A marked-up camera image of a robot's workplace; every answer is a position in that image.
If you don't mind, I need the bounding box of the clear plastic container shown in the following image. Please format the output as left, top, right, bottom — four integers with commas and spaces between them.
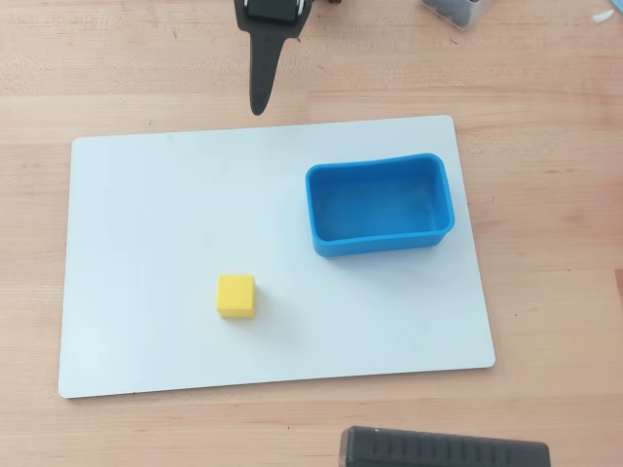
417, 0, 493, 31

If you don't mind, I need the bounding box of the white rectangular board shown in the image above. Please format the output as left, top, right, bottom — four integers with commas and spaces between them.
57, 114, 496, 400

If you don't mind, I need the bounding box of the blue rectangular bin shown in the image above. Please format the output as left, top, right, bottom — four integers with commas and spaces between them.
305, 152, 457, 258

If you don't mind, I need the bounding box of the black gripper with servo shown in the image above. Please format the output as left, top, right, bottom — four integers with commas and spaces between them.
233, 0, 312, 117

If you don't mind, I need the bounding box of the black ribbed device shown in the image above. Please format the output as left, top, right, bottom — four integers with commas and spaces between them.
339, 425, 552, 467

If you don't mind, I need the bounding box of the yellow cube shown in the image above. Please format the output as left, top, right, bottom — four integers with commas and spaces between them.
215, 273, 257, 320

